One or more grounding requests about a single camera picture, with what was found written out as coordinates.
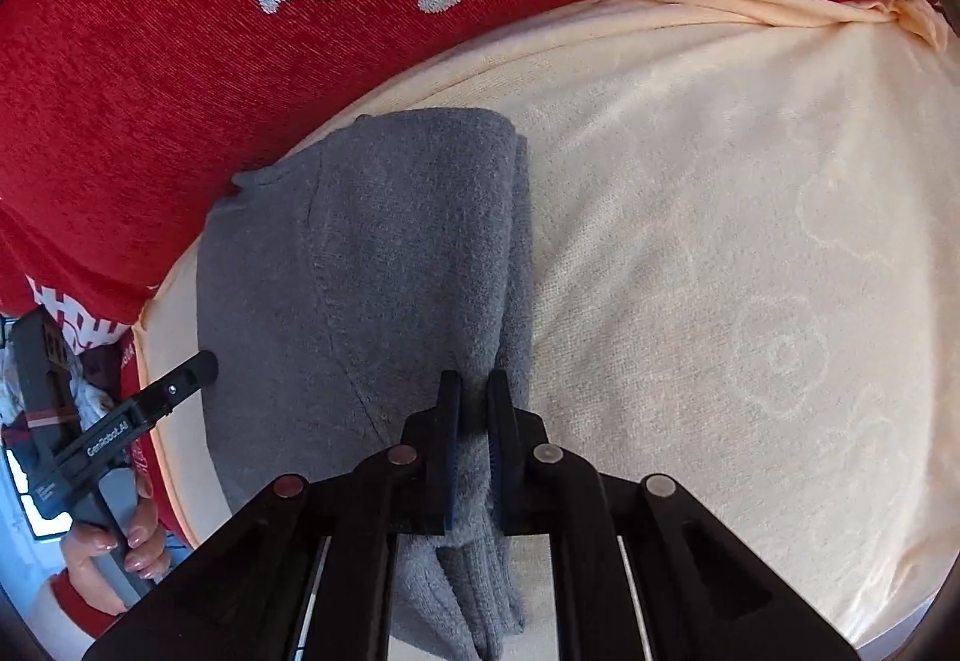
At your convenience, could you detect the grey sweater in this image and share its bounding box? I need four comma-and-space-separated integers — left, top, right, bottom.
196, 107, 535, 661

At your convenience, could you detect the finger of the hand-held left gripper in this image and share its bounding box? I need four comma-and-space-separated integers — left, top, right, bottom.
131, 351, 220, 420

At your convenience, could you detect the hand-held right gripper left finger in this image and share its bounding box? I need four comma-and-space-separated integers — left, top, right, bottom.
82, 370, 462, 661

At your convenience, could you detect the cream towel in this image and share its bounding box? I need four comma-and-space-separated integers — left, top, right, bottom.
135, 0, 947, 651

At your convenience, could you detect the red printed blanket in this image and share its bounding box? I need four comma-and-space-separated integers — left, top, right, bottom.
0, 0, 960, 557

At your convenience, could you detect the person's left hand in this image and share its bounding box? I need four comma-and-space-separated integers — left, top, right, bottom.
64, 466, 173, 618

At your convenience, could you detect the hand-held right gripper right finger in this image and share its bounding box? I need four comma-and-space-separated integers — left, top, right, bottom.
487, 368, 863, 661

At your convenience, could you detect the person's left forearm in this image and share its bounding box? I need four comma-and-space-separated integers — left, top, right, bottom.
41, 569, 130, 641

